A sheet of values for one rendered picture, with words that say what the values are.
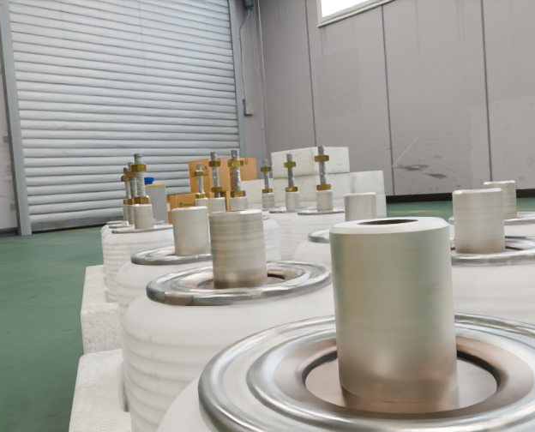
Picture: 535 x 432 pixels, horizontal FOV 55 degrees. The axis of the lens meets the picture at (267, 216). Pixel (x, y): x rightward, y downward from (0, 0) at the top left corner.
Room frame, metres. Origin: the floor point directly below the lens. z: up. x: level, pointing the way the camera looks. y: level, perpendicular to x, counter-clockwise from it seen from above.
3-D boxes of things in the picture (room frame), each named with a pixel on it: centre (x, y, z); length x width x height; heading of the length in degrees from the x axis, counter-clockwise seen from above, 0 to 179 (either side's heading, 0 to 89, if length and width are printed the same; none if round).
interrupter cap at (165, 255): (0.32, 0.05, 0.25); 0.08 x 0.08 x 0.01
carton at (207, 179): (4.81, 0.51, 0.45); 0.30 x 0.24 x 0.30; 45
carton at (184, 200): (4.71, 0.61, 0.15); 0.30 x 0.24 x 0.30; 43
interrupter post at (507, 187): (0.39, -0.18, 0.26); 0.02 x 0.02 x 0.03
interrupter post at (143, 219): (0.61, 0.15, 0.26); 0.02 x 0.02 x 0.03
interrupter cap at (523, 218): (0.39, -0.18, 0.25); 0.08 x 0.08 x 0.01
